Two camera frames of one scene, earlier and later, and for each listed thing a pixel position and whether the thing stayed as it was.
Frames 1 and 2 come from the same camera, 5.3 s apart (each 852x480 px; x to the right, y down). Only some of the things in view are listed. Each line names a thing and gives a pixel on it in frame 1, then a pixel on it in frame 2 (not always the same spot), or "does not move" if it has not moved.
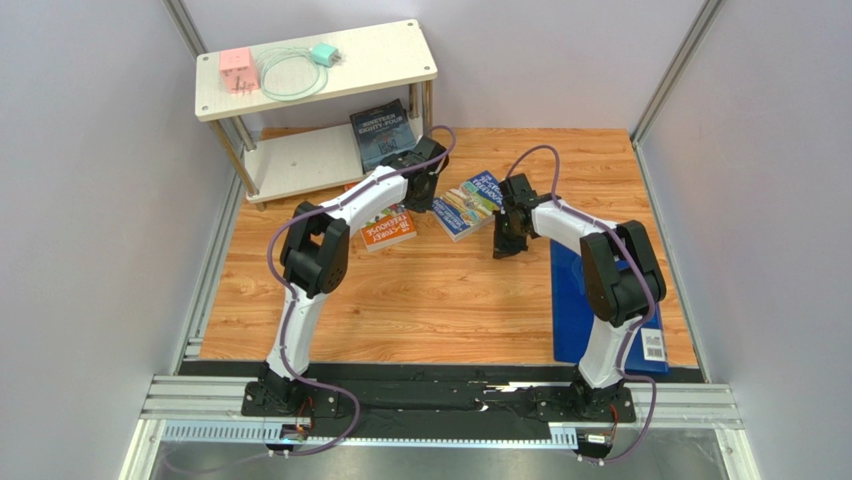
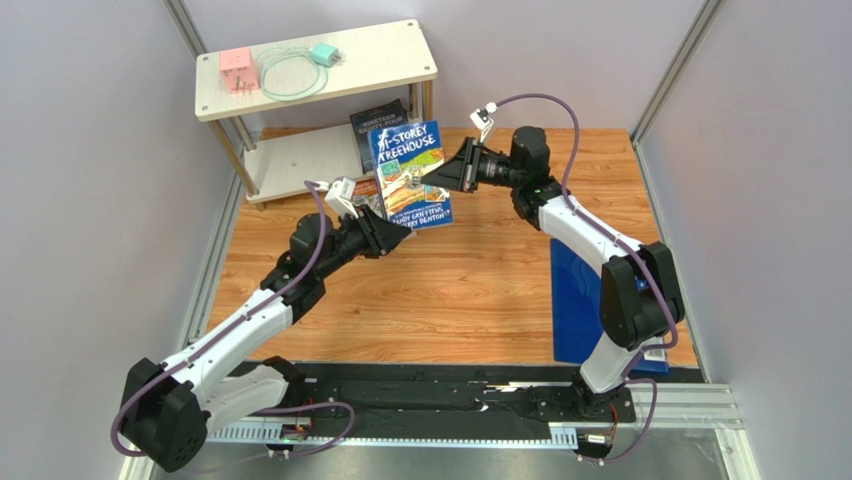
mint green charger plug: [324, 54] does not move
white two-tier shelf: [282, 110] does not move
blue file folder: [576, 323] does not move
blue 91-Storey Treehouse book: [469, 205] -> [402, 156]
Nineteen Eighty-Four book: [381, 132] does not move
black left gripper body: [424, 203] -> [350, 241]
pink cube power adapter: [239, 70] does not move
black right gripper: [508, 231] -> [473, 170]
